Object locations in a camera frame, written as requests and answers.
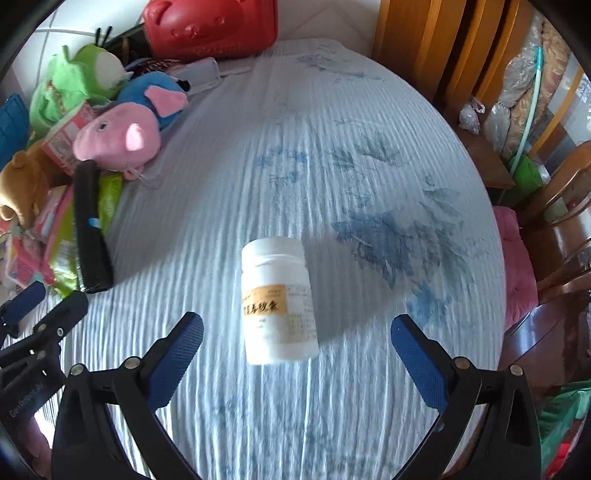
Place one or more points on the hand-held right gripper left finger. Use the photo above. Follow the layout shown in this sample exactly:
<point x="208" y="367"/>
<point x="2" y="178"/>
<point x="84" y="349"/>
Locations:
<point x="178" y="355"/>

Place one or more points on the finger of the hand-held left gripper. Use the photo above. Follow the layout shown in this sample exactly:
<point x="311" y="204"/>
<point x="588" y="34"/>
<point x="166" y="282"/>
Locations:
<point x="25" y="300"/>
<point x="64" y="314"/>

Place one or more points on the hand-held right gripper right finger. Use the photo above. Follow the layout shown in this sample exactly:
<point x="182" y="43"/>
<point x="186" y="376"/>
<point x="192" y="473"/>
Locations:
<point x="415" y="355"/>

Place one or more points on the black brush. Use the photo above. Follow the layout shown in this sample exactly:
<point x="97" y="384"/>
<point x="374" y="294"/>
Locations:
<point x="90" y="240"/>

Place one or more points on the white medicine bottle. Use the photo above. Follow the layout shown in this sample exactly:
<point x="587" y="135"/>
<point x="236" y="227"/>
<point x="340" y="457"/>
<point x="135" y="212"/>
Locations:
<point x="277" y="323"/>

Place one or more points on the person's left hand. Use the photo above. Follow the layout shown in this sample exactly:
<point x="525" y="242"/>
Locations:
<point x="38" y="436"/>

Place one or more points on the brown bear plush toy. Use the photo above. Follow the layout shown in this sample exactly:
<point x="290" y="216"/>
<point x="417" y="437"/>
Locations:
<point x="23" y="180"/>

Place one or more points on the green snack packet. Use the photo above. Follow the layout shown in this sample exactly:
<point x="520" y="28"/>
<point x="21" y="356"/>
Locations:
<point x="108" y="198"/>

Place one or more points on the dark wooden stool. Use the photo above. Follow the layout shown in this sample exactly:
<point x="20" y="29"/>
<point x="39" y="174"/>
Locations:
<point x="545" y="337"/>

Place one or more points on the pink cushion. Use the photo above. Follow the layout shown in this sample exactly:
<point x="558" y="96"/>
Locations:
<point x="512" y="267"/>

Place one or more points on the green plastic bag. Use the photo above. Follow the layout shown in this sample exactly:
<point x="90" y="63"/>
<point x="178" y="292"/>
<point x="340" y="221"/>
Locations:
<point x="568" y="424"/>

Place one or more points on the pink and white carton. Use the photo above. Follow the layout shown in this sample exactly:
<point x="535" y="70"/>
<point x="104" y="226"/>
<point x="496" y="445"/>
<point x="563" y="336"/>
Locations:
<point x="64" y="134"/>

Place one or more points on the blue plastic crate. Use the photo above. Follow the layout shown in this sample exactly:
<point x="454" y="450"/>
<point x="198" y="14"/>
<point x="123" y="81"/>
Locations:
<point x="11" y="124"/>

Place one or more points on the brown wooden chair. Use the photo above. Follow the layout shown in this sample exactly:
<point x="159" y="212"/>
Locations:
<point x="554" y="240"/>

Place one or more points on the pink pig plush toy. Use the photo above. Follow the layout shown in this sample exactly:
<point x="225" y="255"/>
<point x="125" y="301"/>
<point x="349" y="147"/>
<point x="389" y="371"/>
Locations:
<point x="115" y="138"/>

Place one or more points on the wooden side table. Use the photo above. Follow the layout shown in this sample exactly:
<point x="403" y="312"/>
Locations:
<point x="485" y="157"/>

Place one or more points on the small green bag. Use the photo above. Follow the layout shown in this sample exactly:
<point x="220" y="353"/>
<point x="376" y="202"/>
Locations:
<point x="526" y="175"/>

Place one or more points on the green plush toy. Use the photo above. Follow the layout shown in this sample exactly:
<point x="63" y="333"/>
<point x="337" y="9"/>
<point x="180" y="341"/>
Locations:
<point x="87" y="64"/>

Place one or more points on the small clear plastic bag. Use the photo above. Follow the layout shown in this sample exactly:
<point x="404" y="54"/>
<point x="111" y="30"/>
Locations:
<point x="471" y="117"/>

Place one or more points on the clear plastic box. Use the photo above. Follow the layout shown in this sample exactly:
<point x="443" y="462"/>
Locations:
<point x="198" y="74"/>

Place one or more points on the bagged quilts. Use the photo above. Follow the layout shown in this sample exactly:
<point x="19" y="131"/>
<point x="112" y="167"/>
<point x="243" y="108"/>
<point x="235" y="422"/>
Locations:
<point x="556" y="83"/>

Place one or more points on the orange wooden headboard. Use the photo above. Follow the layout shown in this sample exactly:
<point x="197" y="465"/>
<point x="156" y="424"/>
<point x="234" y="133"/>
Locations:
<point x="415" y="46"/>

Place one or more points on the red toy case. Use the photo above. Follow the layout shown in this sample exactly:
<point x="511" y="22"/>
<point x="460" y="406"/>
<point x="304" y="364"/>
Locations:
<point x="207" y="23"/>

